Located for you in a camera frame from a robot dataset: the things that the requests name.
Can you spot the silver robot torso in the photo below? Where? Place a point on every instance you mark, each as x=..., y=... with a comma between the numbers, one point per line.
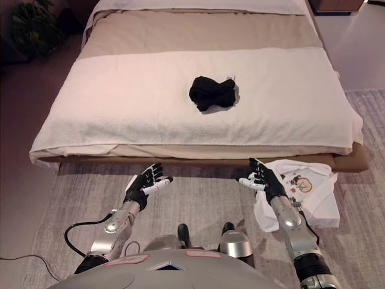
x=168, y=268

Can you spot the bed with beige bedding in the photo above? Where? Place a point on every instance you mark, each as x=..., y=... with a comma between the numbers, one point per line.
x=192, y=60

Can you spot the silver robot right leg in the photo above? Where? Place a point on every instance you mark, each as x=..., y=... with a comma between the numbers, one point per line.
x=234, y=241

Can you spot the white printed t-shirt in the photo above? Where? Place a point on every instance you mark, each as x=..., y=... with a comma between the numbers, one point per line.
x=312, y=192

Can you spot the brown wooden nightstand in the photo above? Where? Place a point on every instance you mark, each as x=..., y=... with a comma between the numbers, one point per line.
x=337, y=6

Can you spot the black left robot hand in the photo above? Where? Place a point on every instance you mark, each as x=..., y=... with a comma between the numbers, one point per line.
x=139, y=186

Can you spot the black crumpled garment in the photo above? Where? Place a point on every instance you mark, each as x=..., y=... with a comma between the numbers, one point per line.
x=214, y=94

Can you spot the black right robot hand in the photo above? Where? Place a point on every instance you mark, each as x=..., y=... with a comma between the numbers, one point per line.
x=268, y=182

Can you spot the dark green potted plant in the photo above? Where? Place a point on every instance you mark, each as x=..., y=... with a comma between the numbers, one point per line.
x=33, y=30

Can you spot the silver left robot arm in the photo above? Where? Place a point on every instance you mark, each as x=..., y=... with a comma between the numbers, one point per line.
x=118, y=222

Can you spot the grey patterned rug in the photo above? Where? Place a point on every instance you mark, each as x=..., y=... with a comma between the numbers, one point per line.
x=210, y=192

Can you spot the white towel blanket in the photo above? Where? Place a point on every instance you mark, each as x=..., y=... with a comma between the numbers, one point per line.
x=186, y=120

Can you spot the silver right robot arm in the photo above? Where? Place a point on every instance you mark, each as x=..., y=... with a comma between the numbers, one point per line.
x=296, y=234

